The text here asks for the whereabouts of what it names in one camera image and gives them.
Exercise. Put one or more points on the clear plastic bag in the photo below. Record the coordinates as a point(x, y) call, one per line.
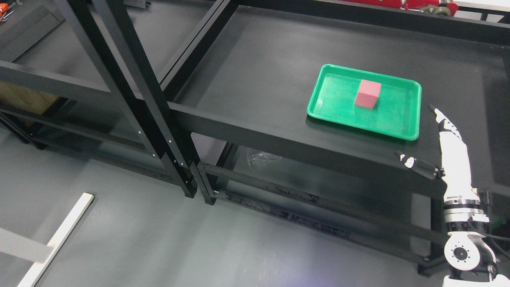
point(258, 160)

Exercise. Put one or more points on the black metal shelf left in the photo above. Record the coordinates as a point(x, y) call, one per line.
point(77, 75)

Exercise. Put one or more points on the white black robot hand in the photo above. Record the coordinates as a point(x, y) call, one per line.
point(455, 169)

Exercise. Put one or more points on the red metal beam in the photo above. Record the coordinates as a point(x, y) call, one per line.
point(437, 7)

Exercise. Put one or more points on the pink foam block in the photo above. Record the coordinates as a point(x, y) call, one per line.
point(368, 94)

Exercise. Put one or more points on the black metal shelf right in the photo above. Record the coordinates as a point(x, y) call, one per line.
point(247, 75)

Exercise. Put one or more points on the black metal shelf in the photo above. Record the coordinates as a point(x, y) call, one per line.
point(247, 75)
point(77, 75)

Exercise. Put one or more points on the white table leg frame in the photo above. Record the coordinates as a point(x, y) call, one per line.
point(39, 254)

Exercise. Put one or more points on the green plastic tray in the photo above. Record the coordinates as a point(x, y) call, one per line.
point(396, 114)

